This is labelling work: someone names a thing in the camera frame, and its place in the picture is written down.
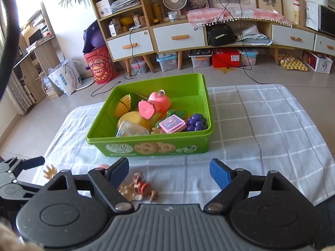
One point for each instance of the pink card box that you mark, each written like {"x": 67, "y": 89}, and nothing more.
{"x": 172, "y": 124}

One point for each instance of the stack of papers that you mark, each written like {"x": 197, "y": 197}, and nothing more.
{"x": 125, "y": 4}

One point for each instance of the green plastic box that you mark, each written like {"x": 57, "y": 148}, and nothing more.
{"x": 193, "y": 89}

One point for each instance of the yellow toy pot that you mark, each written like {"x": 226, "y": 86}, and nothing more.
{"x": 133, "y": 116}

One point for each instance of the white paper bag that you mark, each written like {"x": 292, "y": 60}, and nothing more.
{"x": 65, "y": 79}

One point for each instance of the white radiator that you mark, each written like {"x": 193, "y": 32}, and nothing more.
{"x": 19, "y": 96}

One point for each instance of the microwave oven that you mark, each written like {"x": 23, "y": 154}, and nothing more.
{"x": 328, "y": 21}

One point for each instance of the small clear storage bin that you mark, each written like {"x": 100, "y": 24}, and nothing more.
{"x": 138, "y": 66}

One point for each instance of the yellow green toy corn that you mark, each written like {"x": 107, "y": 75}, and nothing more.
{"x": 124, "y": 104}

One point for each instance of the white product box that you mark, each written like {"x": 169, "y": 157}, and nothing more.
{"x": 104, "y": 7}

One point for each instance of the clear plastic mould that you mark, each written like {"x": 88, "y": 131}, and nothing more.
{"x": 130, "y": 130}

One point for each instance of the beige fuzzy sleeve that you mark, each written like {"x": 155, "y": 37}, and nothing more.
{"x": 11, "y": 240}

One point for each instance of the clear bin with pastel contents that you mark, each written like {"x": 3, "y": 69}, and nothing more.
{"x": 249, "y": 57}

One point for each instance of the grey checkered cloth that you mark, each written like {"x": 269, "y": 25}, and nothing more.
{"x": 261, "y": 136}

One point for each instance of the folded pale fabrics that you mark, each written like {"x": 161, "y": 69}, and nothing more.
{"x": 253, "y": 38}

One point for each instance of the red white tube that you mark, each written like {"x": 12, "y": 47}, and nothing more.
{"x": 296, "y": 5}

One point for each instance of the small toy figurine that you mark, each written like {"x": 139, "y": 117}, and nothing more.
{"x": 140, "y": 185}

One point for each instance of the white cabinet drawer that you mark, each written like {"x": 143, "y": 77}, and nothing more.
{"x": 324, "y": 45}
{"x": 293, "y": 38}
{"x": 130, "y": 44}
{"x": 179, "y": 36}

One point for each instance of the yellow round container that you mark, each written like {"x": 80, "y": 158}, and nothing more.
{"x": 127, "y": 21}

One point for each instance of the red printed bucket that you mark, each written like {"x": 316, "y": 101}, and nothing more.
{"x": 100, "y": 68}

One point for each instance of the brown toy pineapple crown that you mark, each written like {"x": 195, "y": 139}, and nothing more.
{"x": 50, "y": 172}

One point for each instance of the white printed box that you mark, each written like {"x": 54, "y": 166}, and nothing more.
{"x": 318, "y": 62}

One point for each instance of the small white carton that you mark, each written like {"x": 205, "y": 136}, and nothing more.
{"x": 115, "y": 27}

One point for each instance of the glass cup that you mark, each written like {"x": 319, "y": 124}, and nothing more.
{"x": 172, "y": 17}

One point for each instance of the yellow egg tray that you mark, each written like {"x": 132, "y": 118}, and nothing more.
{"x": 293, "y": 64}

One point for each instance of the orange toy pumpkin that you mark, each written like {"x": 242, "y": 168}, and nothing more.
{"x": 180, "y": 113}

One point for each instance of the purple ball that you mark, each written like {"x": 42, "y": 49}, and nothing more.
{"x": 98, "y": 39}

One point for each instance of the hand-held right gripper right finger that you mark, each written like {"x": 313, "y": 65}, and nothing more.
{"x": 219, "y": 174}

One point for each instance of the clear bin with blue lid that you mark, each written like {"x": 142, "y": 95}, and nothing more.
{"x": 167, "y": 62}

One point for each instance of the clear bin with black lid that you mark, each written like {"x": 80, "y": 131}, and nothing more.
{"x": 200, "y": 58}

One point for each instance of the black bag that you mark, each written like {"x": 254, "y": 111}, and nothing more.
{"x": 221, "y": 35}

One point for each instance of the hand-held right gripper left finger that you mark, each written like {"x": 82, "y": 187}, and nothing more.
{"x": 119, "y": 172}

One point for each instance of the wooden bookshelf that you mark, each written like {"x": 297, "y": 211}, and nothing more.
{"x": 39, "y": 57}

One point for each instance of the yellow bottle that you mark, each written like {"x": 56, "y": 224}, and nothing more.
{"x": 157, "y": 11}

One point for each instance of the tan toy piece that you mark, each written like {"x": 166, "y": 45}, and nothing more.
{"x": 157, "y": 130}

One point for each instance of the pink toy peach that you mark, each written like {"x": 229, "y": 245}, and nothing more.
{"x": 103, "y": 165}

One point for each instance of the wooden cabinet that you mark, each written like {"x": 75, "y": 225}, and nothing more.
{"x": 146, "y": 10}

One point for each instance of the pink fringed cloth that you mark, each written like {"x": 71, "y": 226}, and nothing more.
{"x": 209, "y": 15}

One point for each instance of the pink toy pig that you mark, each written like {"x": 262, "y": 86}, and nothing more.
{"x": 159, "y": 102}

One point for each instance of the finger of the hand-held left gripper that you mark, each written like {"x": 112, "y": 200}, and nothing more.
{"x": 21, "y": 190}
{"x": 32, "y": 162}

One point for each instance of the white appliance box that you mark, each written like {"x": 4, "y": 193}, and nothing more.
{"x": 311, "y": 13}

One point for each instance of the purple toy grapes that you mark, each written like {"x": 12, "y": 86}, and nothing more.
{"x": 196, "y": 123}

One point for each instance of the red cardboard box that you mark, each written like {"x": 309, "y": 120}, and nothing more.
{"x": 225, "y": 58}

